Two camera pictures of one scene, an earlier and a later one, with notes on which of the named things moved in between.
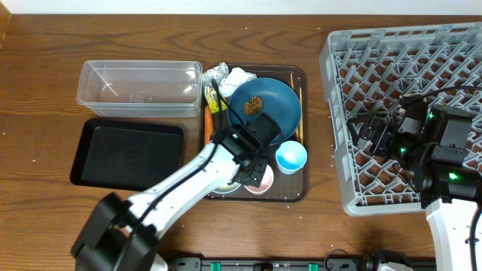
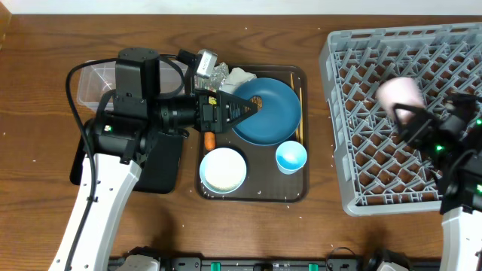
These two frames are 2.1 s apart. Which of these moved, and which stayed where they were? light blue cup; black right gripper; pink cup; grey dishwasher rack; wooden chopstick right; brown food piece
Moved: pink cup; black right gripper
Stayed: grey dishwasher rack; light blue cup; wooden chopstick right; brown food piece
